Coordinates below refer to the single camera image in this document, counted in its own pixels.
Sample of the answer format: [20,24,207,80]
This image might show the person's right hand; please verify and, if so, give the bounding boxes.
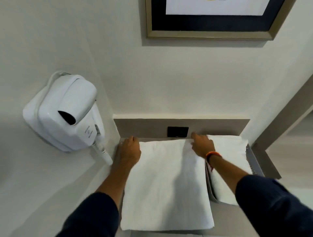
[190,132,216,159]

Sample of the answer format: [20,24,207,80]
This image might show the person's left hand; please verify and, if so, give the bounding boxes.
[118,136,142,167]

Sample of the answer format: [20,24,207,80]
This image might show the large white towel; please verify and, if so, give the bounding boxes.
[120,139,215,231]

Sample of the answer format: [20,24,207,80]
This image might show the person's right forearm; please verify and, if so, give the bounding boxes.
[208,154,313,237]

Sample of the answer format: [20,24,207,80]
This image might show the person's left forearm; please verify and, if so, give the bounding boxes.
[56,161,135,237]

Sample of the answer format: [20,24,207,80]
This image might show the orange thread wristband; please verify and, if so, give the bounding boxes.
[205,151,222,172]

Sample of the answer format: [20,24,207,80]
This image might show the small white folded towel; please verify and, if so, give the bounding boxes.
[207,135,253,206]

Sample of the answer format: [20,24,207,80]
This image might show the grey tray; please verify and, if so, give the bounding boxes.
[205,144,265,203]

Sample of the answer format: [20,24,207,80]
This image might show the gold framed picture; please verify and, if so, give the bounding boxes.
[145,0,297,41]

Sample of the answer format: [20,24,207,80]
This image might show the black wall socket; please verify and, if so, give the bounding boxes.
[167,126,189,138]

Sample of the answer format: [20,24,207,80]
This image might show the white hair dryer cord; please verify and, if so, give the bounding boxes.
[92,142,113,166]

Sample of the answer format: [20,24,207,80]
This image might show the white wall-mounted hair dryer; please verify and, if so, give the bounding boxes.
[22,71,106,153]

